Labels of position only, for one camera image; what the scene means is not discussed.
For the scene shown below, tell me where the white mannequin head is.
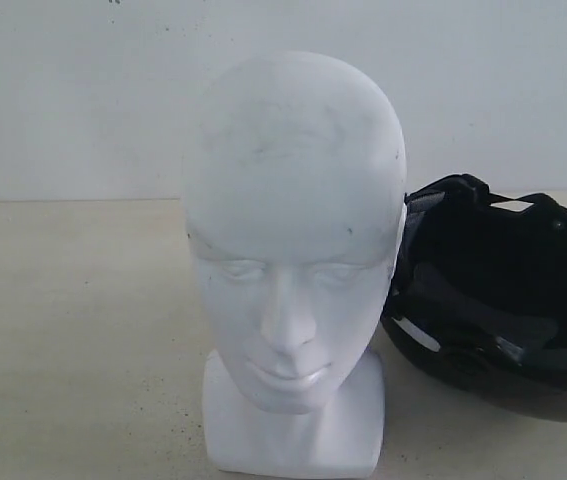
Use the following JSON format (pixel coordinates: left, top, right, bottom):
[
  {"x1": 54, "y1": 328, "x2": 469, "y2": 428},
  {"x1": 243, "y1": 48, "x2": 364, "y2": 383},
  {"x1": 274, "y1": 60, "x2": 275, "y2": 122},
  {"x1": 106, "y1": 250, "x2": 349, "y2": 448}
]
[{"x1": 182, "y1": 51, "x2": 407, "y2": 479}]

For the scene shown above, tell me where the black helmet with tinted visor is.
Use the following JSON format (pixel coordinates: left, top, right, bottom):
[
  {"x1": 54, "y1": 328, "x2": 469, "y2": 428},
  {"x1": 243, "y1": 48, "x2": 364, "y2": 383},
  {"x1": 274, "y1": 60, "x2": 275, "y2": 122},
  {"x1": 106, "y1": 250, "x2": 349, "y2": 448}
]
[{"x1": 380, "y1": 172, "x2": 567, "y2": 419}]

